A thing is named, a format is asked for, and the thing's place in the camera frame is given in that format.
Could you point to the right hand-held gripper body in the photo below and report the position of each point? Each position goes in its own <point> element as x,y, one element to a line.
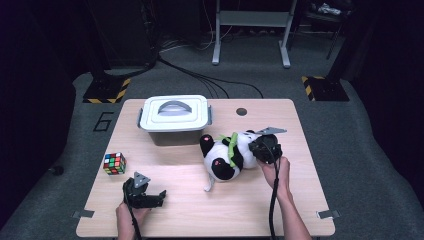
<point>258,148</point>

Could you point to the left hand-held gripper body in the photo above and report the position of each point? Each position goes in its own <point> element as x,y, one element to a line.
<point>136,198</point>

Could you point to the colourful puzzle cube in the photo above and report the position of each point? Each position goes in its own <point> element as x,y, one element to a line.
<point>114,164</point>

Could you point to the panda plush toy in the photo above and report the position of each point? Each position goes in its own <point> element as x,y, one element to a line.
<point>216,156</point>

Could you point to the grey storage box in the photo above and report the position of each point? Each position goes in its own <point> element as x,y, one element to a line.
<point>176,137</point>

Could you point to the person's left hand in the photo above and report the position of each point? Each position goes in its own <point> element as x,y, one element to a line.
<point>122,218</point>

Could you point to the person's right hand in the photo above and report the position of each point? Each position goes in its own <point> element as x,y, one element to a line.
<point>284,176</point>

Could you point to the black round table grommet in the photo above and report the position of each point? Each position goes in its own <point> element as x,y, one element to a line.
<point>241,111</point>

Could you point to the grey tape strip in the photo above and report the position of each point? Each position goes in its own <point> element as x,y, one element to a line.
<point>328,214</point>
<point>83,214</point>

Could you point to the black striped stand base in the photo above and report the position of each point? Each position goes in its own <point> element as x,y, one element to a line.
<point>105,91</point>
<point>328,89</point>

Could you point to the white metal stand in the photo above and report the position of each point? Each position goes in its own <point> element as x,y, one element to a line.
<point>253,18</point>

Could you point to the dark side table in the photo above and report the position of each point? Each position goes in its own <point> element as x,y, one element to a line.
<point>325,15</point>

